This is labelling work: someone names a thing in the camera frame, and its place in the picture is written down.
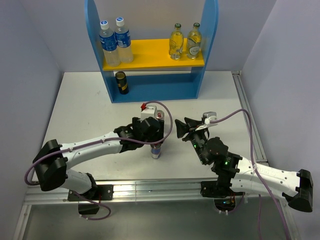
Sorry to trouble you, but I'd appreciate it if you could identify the right plastic water bottle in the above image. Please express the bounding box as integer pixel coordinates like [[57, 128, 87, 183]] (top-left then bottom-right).
[[115, 17, 134, 64]]

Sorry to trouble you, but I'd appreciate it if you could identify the green-capped glass bottle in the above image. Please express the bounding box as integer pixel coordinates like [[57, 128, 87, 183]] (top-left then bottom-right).
[[186, 22, 202, 59], [169, 23, 184, 60]]

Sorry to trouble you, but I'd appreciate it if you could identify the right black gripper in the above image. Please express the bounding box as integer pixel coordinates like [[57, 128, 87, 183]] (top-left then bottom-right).
[[174, 116, 209, 165]]

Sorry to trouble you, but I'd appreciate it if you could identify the black yellow can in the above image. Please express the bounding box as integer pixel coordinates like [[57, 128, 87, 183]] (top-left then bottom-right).
[[115, 71, 129, 95]]

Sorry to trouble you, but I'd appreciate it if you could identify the blue and yellow shelf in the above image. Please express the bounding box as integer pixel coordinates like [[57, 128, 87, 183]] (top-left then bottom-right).
[[84, 0, 219, 103]]

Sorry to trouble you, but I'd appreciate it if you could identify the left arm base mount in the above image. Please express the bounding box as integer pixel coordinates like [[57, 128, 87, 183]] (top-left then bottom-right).
[[67, 184, 114, 221]]

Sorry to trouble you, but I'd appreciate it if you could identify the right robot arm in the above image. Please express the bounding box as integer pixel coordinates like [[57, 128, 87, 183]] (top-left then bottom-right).
[[175, 117, 314, 213]]

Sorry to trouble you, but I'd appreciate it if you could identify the left plastic water bottle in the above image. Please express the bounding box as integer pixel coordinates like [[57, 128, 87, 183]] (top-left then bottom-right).
[[99, 20, 121, 67]]

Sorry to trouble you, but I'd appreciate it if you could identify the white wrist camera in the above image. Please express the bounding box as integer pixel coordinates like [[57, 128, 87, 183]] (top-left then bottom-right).
[[140, 103, 158, 122], [195, 111, 218, 131]]

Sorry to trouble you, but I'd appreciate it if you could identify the far red bull can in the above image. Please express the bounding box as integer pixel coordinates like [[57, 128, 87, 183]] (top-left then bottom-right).
[[155, 109, 165, 121]]

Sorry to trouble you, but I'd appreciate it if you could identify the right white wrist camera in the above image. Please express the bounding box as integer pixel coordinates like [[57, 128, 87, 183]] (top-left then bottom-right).
[[195, 111, 218, 131]]

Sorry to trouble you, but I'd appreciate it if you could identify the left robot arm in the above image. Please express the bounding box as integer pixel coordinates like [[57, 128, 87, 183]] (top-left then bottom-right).
[[33, 117, 165, 200]]

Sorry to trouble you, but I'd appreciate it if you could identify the aluminium front rail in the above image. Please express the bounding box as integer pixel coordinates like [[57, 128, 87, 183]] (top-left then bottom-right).
[[23, 176, 287, 206]]

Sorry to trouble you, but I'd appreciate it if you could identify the aluminium side rail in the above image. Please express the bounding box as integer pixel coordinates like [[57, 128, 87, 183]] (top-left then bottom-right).
[[231, 71, 269, 166]]

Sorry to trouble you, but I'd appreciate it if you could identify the red bull can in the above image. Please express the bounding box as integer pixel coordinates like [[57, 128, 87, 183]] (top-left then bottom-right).
[[155, 109, 165, 121], [150, 143, 161, 159]]

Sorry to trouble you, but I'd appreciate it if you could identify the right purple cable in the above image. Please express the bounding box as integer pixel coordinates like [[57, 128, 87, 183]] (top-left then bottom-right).
[[208, 108, 292, 240]]

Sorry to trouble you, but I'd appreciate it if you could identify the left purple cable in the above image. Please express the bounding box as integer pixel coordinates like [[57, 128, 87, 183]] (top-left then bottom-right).
[[24, 100, 174, 221]]

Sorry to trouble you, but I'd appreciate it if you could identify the purple cable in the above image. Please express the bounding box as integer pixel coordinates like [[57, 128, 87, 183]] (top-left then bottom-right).
[[24, 100, 174, 221], [208, 108, 292, 240]]

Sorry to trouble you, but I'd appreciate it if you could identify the near red bull can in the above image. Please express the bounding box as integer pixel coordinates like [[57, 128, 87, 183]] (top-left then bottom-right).
[[150, 143, 161, 159]]

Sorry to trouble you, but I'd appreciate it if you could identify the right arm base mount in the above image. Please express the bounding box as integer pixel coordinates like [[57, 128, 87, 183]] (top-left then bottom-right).
[[200, 180, 245, 216]]

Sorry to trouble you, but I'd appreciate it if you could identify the plastic water bottle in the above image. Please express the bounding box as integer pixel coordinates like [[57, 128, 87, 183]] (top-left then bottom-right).
[[115, 17, 134, 64], [99, 20, 121, 67]]

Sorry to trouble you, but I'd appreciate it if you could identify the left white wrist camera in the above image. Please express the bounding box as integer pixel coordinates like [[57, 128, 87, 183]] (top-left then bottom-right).
[[140, 103, 158, 122]]

